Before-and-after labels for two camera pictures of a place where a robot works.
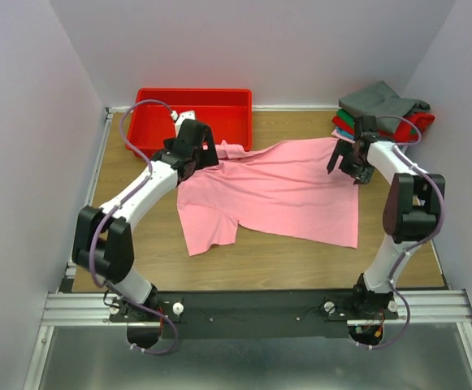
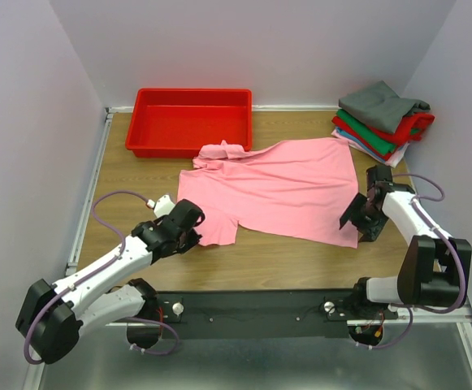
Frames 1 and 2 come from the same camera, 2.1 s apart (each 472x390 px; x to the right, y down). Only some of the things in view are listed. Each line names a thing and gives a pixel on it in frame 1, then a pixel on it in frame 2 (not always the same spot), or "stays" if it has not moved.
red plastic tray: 227,112 stays
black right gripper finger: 332,161 → 356,212
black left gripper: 209,157 → 193,239
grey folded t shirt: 382,101 stays
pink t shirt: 283,189 stays
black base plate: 254,314 stays
